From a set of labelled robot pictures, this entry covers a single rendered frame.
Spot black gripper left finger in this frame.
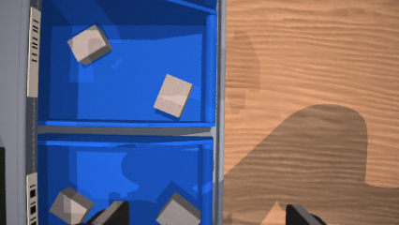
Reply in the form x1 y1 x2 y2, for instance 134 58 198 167
74 201 129 225

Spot olive green case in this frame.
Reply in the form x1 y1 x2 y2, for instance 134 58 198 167
0 147 7 225

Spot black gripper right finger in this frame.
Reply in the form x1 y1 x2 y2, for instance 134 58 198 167
286 204 327 225

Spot beige rectangular block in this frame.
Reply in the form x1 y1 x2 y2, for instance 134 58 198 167
154 74 194 118

